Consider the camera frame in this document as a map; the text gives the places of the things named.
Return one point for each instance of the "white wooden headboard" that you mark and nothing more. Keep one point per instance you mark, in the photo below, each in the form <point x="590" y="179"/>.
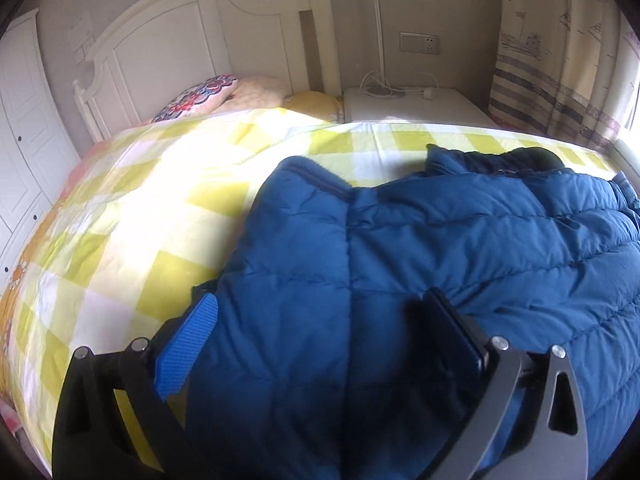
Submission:
<point x="157" y="48"/>

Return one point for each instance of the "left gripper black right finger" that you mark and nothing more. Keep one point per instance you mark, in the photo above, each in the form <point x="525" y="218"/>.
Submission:
<point x="527" y="419"/>

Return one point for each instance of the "floral patterned pillow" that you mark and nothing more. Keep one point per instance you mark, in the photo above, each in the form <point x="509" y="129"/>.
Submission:
<point x="201" y="99"/>

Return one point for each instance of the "beige yellow pillow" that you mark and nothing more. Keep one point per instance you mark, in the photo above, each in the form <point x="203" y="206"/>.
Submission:
<point x="263" y="92"/>

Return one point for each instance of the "beige wall socket plate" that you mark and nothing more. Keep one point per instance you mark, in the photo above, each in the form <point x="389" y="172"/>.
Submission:
<point x="413" y="42"/>

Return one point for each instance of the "yellow white checked bed sheet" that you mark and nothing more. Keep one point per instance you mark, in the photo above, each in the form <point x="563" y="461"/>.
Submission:
<point x="154" y="211"/>

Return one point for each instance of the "white wardrobe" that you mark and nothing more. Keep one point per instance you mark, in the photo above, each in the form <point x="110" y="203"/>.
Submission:
<point x="37" y="154"/>

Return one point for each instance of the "paper notice on wall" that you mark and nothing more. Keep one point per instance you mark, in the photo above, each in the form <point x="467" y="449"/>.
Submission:
<point x="81" y="39"/>

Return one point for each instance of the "blue quilted puffer jacket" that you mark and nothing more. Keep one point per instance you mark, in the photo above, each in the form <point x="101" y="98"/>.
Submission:
<point x="326" y="362"/>

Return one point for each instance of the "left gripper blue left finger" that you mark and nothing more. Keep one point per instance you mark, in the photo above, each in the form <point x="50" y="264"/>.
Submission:
<point x="91" y="440"/>

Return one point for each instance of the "white bedside table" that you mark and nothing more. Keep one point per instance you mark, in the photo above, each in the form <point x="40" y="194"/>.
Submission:
<point x="446" y="107"/>

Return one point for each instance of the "cream patterned curtain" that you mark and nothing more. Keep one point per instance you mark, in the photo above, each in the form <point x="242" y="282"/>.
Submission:
<point x="566" y="69"/>

